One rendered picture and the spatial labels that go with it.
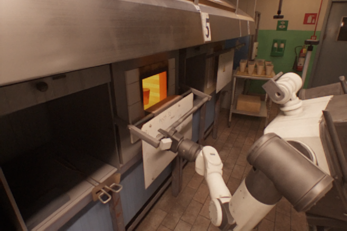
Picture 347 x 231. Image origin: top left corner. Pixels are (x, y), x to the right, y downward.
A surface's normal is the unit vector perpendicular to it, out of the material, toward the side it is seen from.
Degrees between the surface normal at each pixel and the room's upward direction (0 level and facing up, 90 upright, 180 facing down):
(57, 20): 80
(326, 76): 90
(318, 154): 89
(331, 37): 90
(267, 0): 90
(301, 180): 49
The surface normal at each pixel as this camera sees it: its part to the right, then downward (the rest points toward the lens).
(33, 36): 0.85, 0.01
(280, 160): -0.41, -0.51
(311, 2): -0.50, 0.31
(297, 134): -0.75, -0.46
